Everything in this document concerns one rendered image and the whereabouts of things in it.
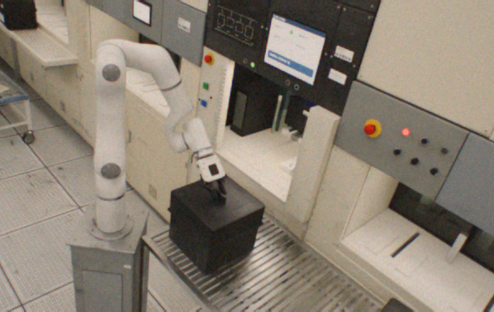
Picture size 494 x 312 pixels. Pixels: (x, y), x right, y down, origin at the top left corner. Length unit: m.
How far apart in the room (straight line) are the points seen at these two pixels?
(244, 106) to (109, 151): 1.02
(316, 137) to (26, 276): 1.91
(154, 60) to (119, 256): 0.84
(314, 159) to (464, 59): 0.67
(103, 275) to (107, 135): 0.66
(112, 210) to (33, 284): 1.09
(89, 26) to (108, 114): 1.87
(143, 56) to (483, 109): 1.11
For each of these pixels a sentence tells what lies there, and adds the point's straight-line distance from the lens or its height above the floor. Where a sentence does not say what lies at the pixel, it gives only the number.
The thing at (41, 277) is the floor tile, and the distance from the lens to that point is 2.79.
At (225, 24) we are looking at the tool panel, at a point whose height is 1.55.
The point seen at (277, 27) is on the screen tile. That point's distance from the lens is 1.81.
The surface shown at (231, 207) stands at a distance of 1.65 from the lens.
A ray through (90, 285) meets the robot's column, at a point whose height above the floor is 0.52.
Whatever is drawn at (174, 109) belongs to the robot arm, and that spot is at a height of 1.35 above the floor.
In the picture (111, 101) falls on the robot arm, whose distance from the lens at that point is 1.52.
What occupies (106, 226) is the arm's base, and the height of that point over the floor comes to 0.81.
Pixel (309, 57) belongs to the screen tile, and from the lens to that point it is 1.71.
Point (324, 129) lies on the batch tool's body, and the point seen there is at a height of 1.35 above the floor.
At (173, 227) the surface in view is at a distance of 1.79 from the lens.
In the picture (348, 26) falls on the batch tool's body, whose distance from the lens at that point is 1.60.
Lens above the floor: 2.05
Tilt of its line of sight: 31 degrees down
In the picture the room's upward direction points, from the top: 11 degrees clockwise
